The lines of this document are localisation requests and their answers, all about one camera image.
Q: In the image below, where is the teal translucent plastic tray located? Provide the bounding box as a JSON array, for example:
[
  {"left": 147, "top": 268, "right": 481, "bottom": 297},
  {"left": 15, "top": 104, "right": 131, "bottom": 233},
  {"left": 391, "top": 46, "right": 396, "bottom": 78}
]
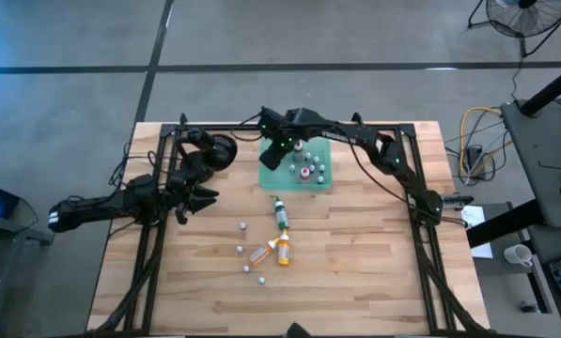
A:
[{"left": 258, "top": 137, "right": 334, "bottom": 192}]

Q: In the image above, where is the black aluminium table frame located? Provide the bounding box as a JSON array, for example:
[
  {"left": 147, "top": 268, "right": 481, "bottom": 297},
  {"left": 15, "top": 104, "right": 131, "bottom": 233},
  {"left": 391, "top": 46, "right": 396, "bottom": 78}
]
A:
[{"left": 91, "top": 119, "right": 486, "bottom": 337}]

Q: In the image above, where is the green food coloring bottle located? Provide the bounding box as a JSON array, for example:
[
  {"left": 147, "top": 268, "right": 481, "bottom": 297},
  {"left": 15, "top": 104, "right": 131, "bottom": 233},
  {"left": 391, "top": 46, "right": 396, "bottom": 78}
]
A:
[{"left": 273, "top": 196, "right": 290, "bottom": 231}]

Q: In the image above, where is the white paper sheet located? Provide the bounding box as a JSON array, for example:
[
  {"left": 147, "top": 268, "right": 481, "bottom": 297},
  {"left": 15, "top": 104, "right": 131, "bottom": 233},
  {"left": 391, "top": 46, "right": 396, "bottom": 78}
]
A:
[{"left": 460, "top": 205, "right": 494, "bottom": 259}]

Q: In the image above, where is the yellow cable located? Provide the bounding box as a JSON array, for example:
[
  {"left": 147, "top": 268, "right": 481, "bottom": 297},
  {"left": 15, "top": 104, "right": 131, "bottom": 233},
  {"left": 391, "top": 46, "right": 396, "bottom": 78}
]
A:
[{"left": 458, "top": 106, "right": 514, "bottom": 177}]

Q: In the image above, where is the small black object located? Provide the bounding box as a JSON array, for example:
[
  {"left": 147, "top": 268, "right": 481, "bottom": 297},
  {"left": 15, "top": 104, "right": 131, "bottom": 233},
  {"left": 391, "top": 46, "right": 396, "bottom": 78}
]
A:
[{"left": 287, "top": 321, "right": 312, "bottom": 338}]

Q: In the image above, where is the yellow-tipped food coloring bottle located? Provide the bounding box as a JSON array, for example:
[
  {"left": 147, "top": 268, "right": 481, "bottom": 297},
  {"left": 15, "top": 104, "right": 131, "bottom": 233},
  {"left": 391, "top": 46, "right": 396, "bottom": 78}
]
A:
[
  {"left": 277, "top": 228, "right": 291, "bottom": 268},
  {"left": 247, "top": 238, "right": 280, "bottom": 268}
]

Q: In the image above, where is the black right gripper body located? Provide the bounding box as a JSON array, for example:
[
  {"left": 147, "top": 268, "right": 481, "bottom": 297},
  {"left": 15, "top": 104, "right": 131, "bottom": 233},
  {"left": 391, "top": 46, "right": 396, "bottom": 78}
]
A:
[{"left": 259, "top": 108, "right": 296, "bottom": 150}]

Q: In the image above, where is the black round pole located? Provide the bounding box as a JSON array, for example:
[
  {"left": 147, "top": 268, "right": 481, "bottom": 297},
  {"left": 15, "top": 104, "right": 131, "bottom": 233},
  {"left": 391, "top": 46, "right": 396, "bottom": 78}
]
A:
[{"left": 519, "top": 60, "right": 561, "bottom": 117}]

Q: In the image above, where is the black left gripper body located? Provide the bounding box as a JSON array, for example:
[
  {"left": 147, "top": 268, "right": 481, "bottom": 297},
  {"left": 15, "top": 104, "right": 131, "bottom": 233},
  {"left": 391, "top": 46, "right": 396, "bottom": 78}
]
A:
[{"left": 164, "top": 168, "right": 196, "bottom": 225}]

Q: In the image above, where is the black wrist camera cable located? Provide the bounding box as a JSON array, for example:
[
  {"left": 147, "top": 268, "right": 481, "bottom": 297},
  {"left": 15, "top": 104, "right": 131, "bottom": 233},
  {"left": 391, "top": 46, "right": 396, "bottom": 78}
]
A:
[{"left": 230, "top": 111, "right": 265, "bottom": 144}]

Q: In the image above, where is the black floor fan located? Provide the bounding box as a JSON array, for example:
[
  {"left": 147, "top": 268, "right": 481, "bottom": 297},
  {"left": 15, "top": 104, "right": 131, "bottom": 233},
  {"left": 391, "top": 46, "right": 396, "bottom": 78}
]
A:
[{"left": 467, "top": 0, "right": 561, "bottom": 58}]

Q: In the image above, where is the black clamp handle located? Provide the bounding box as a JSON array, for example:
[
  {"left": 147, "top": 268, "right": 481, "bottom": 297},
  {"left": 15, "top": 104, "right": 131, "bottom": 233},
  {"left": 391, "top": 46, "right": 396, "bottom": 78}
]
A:
[{"left": 442, "top": 194, "right": 474, "bottom": 210}]

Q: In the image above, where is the black table leg bar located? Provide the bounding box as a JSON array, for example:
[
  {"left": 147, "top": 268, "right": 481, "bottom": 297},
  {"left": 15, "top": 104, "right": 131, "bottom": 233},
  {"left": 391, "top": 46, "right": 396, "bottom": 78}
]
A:
[{"left": 466, "top": 199, "right": 544, "bottom": 249}]

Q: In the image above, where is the grey side table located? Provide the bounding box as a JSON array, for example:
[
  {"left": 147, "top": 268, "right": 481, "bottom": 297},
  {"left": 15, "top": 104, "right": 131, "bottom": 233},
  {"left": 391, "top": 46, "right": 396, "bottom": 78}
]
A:
[{"left": 500, "top": 100, "right": 561, "bottom": 229}]

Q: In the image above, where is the white mug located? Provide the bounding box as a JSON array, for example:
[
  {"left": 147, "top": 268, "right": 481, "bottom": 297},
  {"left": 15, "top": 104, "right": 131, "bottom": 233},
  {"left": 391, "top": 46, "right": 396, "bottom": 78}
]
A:
[{"left": 503, "top": 243, "right": 534, "bottom": 269}]

